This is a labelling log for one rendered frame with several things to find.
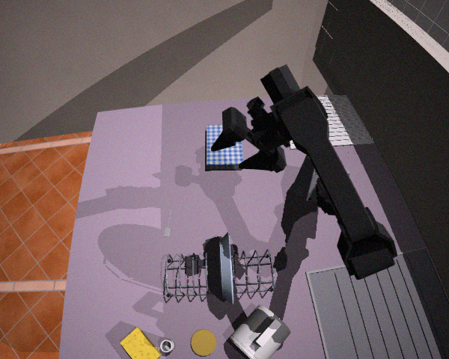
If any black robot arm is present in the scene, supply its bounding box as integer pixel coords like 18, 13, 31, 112
247, 65, 397, 280

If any blue checkered towel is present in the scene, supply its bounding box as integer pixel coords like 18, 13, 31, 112
207, 125, 243, 169

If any grey wire dish rack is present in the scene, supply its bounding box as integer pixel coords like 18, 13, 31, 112
165, 249, 275, 297

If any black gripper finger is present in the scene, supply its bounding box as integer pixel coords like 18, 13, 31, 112
239, 150, 273, 171
211, 131, 236, 151

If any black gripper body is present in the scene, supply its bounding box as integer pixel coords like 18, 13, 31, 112
222, 107, 292, 173

